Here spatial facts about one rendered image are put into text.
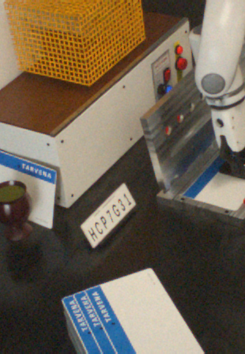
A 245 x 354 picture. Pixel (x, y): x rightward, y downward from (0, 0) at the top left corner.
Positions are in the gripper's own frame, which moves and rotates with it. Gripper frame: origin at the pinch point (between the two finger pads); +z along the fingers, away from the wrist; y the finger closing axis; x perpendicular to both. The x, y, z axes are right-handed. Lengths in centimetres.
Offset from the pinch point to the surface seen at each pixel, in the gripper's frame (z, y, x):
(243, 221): 4.5, -14.9, -6.4
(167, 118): -14.5, -6.8, 11.0
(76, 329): -4, -61, 0
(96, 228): -2.5, -31.3, 17.2
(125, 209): -1.1, -21.9, 16.9
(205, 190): 1.7, -9.3, 4.9
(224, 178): 2.0, -3.9, 3.3
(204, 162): 0.5, -0.2, 10.3
